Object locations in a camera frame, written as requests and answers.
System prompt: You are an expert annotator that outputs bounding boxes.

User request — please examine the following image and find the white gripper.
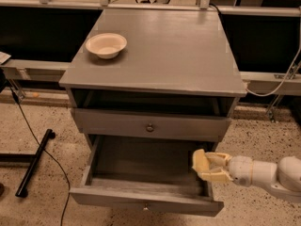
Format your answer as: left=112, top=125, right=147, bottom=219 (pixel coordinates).
left=198, top=153, right=253, bottom=186

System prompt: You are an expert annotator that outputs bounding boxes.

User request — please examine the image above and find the yellow sponge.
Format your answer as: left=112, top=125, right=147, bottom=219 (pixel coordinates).
left=192, top=149, right=210, bottom=173

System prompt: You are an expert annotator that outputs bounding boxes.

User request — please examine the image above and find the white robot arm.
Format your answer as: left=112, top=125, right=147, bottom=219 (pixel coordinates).
left=192, top=150, right=301, bottom=203

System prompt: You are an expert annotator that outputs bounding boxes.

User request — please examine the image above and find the closed grey upper drawer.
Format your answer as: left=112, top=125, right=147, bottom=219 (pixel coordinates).
left=71, top=108, right=230, bottom=142

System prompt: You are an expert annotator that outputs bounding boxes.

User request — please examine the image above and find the open grey lower drawer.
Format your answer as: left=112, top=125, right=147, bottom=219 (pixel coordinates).
left=71, top=136, right=224, bottom=217

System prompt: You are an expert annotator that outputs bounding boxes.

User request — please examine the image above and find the grey wooden drawer cabinet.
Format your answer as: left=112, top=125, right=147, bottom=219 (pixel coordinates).
left=58, top=8, right=247, bottom=218

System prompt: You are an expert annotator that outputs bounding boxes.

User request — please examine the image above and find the white paper bowl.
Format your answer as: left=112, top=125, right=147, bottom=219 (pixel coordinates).
left=86, top=33, right=127, bottom=59

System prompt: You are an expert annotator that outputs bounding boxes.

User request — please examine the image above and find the black stand leg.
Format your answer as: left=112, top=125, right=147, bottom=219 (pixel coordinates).
left=0, top=129, right=55, bottom=198

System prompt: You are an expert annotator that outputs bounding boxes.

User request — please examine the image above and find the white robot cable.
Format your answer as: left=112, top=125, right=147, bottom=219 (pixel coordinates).
left=244, top=7, right=301, bottom=98

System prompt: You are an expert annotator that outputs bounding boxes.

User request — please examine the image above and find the black floor cable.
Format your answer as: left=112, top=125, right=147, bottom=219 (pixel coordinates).
left=8, top=85, right=71, bottom=226

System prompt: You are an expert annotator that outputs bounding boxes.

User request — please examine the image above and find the grey metal rail frame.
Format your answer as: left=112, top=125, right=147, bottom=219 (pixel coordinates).
left=0, top=0, right=301, bottom=96

